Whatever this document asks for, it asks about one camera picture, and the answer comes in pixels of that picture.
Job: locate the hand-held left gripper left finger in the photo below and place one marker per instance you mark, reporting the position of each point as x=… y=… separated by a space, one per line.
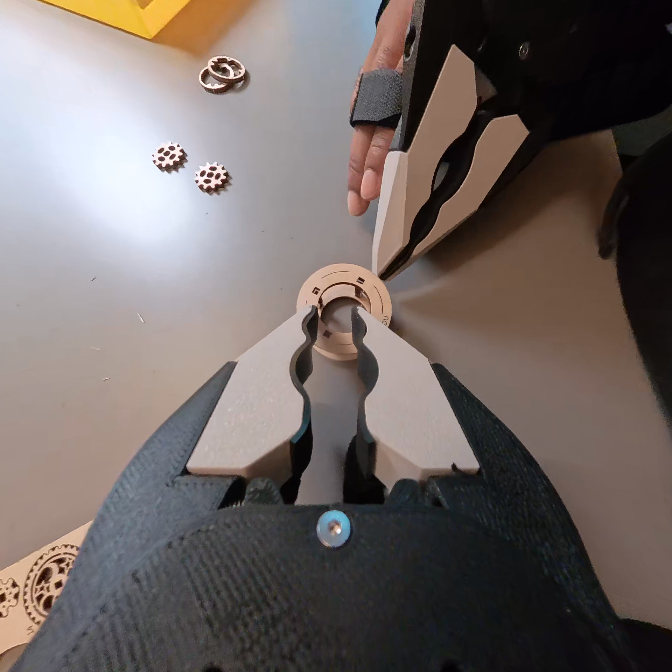
x=252 y=414

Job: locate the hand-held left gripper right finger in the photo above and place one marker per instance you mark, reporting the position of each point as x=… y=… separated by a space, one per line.
x=414 y=414

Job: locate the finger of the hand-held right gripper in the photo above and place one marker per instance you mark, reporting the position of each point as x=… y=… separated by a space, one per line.
x=420 y=157
x=493 y=162

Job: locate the wooden spool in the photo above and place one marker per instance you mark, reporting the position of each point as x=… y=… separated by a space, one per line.
x=341 y=274

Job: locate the person's left forearm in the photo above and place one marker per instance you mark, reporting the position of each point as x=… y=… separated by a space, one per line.
x=651 y=651

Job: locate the person's right forearm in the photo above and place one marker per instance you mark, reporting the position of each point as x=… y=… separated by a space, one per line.
x=630 y=63

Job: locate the person's right hand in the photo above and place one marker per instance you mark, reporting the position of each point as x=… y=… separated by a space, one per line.
x=372 y=157

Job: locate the wooden gear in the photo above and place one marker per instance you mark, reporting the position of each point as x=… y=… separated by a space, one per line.
x=160 y=162
x=202 y=185

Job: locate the laser-cut wooden sheet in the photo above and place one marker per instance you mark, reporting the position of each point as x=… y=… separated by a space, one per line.
x=31 y=630

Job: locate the yellow plastic bin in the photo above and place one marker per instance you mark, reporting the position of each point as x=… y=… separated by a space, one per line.
x=105 y=10

